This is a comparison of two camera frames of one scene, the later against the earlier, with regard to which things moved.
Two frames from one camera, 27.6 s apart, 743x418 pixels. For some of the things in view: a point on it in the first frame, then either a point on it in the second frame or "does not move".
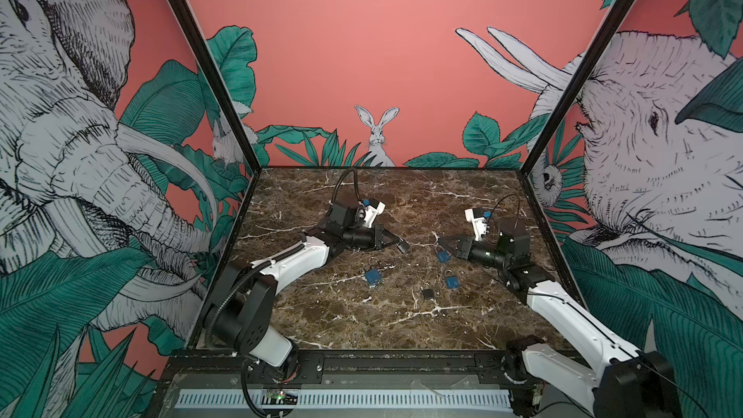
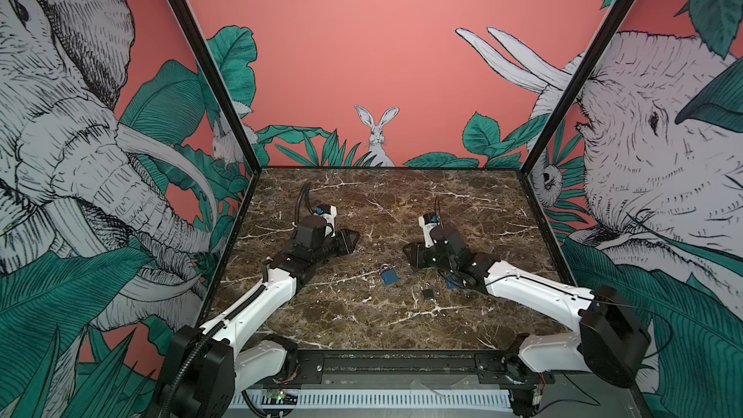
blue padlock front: x=452 y=282 does not move
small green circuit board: x=280 y=397 does not move
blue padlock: x=373 y=276 → x=389 y=275
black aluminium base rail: x=360 y=369 does not move
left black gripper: x=377 y=240 → x=344 y=242
